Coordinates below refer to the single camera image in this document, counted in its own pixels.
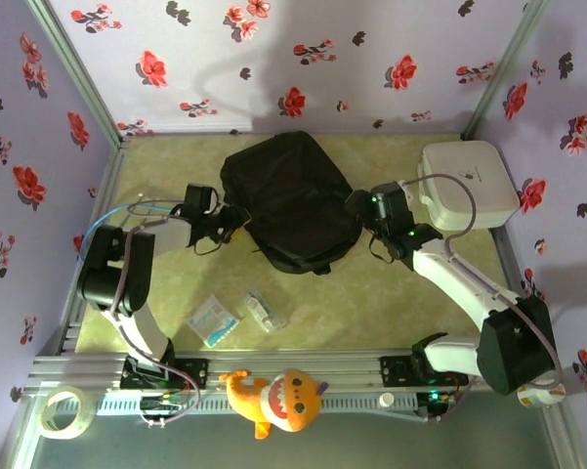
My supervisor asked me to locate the black fabric backpack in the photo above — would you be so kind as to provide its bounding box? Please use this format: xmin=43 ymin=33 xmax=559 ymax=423
xmin=218 ymin=130 xmax=363 ymax=276

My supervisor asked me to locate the clear plastic pencil case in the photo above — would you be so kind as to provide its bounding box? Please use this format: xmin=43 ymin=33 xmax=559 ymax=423
xmin=242 ymin=287 xmax=288 ymax=333

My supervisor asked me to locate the white lidded plastic box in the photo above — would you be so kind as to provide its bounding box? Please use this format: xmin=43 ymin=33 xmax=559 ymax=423
xmin=416 ymin=140 xmax=522 ymax=232

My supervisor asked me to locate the blue white plastic packet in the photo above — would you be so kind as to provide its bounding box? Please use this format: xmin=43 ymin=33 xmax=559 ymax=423
xmin=185 ymin=293 xmax=245 ymax=349

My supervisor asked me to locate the orange shark plush toy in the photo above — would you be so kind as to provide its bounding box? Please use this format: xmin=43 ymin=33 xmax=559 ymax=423
xmin=218 ymin=368 xmax=331 ymax=440

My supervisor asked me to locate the white round container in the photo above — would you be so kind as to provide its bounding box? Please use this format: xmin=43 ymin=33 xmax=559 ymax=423
xmin=516 ymin=380 xmax=566 ymax=407

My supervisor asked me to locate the clear adhesive tape roll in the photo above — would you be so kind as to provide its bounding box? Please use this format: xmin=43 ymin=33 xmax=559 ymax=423
xmin=38 ymin=385 xmax=97 ymax=440

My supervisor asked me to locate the grey right arm cable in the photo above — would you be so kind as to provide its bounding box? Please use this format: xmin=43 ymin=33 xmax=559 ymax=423
xmin=402 ymin=173 xmax=566 ymax=392

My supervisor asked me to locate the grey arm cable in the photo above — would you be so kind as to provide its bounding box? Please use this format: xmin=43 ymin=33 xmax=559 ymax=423
xmin=107 ymin=198 xmax=202 ymax=426
xmin=402 ymin=173 xmax=566 ymax=392

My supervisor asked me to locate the aluminium side rail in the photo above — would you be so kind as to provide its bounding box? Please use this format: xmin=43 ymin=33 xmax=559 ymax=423
xmin=490 ymin=227 xmax=524 ymax=300
xmin=58 ymin=139 xmax=128 ymax=354

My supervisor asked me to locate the grey left arm cable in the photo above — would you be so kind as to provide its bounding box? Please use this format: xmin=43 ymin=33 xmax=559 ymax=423
xmin=107 ymin=198 xmax=202 ymax=426

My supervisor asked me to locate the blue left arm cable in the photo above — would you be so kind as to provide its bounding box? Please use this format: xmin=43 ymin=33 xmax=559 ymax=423
xmin=80 ymin=203 xmax=173 ymax=258

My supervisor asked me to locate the long aluminium frame rail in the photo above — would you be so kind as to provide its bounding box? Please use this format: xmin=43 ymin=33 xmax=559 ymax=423
xmin=23 ymin=348 xmax=484 ymax=398

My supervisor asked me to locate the white slotted cable duct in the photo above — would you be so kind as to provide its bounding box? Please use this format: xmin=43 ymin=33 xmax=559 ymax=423
xmin=95 ymin=393 xmax=420 ymax=417

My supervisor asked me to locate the aluminium corner post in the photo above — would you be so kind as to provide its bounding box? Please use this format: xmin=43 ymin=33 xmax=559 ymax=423
xmin=461 ymin=0 xmax=551 ymax=142
xmin=26 ymin=0 xmax=128 ymax=148

